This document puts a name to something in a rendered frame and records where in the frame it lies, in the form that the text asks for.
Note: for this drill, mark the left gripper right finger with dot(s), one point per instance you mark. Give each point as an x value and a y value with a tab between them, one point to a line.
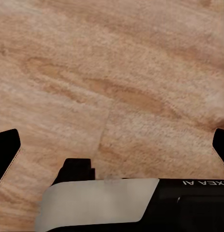
218	142

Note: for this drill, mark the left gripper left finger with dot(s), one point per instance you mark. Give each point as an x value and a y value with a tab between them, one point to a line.
9	145

